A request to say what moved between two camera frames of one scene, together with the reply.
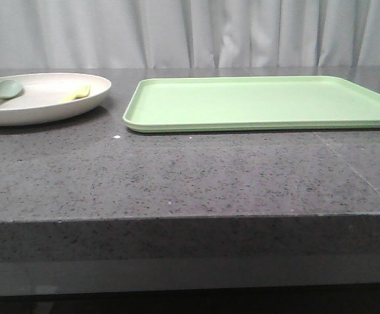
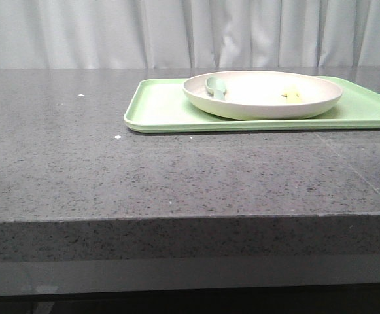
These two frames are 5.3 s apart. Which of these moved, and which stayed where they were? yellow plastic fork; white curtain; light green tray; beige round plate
Moved: beige round plate; yellow plastic fork
Stayed: white curtain; light green tray
